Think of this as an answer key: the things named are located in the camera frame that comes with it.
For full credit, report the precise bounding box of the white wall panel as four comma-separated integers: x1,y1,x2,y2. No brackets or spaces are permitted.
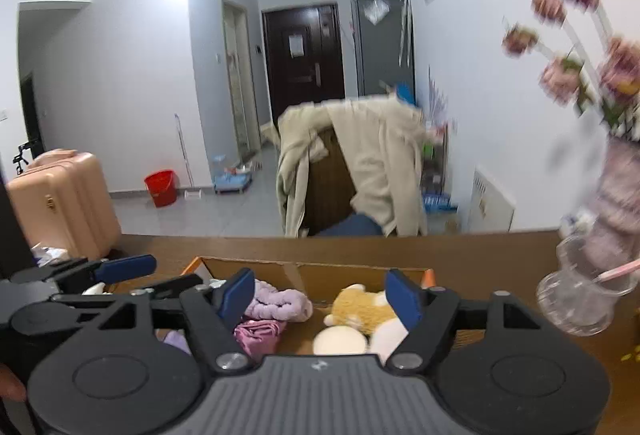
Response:
468,166,516,234

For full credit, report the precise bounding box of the white mop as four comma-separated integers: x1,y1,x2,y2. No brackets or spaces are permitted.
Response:
173,113,202,200

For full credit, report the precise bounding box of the clear glass jar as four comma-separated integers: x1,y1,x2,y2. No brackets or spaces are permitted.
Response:
536,234,637,337

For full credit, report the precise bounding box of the yellow plush toy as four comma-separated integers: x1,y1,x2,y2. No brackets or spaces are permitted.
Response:
324,283,402,337

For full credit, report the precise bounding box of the white framed glass door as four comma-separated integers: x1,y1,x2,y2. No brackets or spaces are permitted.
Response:
222,0,261,162

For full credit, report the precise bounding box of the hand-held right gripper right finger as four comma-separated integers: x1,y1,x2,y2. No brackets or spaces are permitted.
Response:
384,267,548,377

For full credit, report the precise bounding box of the beige coat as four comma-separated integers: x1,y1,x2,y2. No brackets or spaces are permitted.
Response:
276,95,432,237

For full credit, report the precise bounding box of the crumpled white paper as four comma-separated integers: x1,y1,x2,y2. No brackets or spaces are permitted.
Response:
30,242,72,267

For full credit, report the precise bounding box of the blue tray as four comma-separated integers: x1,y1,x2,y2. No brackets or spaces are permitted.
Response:
213,166,254,194

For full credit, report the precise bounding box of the cardboard box with orange edge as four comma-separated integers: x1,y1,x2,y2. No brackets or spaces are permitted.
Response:
105,256,488,366

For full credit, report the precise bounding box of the bunch of pink artificial flowers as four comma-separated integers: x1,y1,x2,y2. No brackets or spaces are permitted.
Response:
501,0,640,128

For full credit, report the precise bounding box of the black stand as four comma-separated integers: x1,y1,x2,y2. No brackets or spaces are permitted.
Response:
12,141,42,177

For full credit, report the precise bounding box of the clear bag on cabinet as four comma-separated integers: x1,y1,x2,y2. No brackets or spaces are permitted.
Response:
362,0,390,26

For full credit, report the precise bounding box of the pink patterned vase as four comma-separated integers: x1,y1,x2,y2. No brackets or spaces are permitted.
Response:
585,135,640,273

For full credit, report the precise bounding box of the brown wooden chair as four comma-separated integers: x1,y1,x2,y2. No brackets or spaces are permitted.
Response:
303,128,359,236

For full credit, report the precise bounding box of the dark brown door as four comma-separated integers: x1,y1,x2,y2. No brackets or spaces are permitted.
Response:
262,4,347,127

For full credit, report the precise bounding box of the pink suitcase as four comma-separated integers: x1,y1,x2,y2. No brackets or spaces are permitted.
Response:
6,148,123,262

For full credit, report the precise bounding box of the blue seat cushion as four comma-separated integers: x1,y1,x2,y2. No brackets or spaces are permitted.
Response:
315,212,385,237

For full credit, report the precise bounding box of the person's left hand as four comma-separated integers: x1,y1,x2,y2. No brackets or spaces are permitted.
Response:
0,362,29,402

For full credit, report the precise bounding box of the pink cloth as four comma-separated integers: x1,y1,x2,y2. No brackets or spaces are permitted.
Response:
233,319,287,364

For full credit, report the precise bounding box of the pink toothbrush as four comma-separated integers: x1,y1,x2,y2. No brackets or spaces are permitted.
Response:
599,259,640,285

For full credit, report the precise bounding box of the metal storage rack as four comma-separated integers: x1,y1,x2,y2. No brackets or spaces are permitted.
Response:
420,124,452,196

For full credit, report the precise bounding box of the blue plastic basket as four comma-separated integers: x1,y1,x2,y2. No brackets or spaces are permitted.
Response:
422,192,459,216

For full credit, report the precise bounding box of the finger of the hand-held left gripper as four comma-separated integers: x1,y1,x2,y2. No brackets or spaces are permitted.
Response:
59,254,158,292
51,273,207,306

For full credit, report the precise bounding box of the purple towel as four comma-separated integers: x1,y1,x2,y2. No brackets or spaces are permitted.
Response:
242,279,315,322

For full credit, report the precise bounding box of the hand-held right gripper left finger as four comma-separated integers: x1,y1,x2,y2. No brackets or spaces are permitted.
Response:
80,267,257,376

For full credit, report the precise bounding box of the cream round plush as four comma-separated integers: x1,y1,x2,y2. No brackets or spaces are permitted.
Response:
313,327,370,356

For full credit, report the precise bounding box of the grey metal cabinet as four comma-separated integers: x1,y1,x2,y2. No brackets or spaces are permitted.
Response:
351,0,417,99

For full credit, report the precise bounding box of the red bucket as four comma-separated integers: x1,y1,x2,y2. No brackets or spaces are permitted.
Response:
144,170,178,208

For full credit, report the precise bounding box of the lavender cloth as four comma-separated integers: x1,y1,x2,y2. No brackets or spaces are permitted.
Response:
162,330,194,356

